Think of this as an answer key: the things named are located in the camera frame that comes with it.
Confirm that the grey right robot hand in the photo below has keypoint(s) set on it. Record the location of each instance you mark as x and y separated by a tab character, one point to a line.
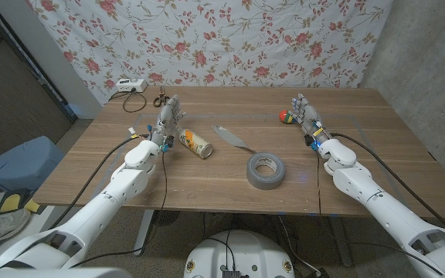
309	117

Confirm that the grey duct tape roll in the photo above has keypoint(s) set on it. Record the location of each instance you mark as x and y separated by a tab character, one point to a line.
265	178

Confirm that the grey shoe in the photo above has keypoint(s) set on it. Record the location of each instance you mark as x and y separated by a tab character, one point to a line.
2	226

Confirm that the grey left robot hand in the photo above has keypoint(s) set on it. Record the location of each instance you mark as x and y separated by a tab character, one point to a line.
165	123

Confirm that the floral backdrop cloth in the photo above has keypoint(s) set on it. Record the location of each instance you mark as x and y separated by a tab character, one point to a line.
215	42

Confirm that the white power strip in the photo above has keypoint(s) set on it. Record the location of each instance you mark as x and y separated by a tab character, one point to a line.
131	85

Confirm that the colourful striped wooden maraca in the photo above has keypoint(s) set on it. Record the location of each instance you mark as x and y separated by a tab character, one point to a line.
285	116

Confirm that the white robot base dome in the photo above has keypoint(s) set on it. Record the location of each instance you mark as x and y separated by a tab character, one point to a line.
242	255

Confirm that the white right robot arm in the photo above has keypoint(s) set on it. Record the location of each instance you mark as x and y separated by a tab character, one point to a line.
384	208

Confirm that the grey table leg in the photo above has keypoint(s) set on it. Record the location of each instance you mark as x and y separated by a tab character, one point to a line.
341	241
144	231

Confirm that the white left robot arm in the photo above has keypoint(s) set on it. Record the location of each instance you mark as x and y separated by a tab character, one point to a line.
91	216

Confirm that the yellow and black floor object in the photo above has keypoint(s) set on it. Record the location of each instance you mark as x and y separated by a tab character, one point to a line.
11	202

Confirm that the white robot torso cover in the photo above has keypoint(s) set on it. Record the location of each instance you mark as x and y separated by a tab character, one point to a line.
52	273

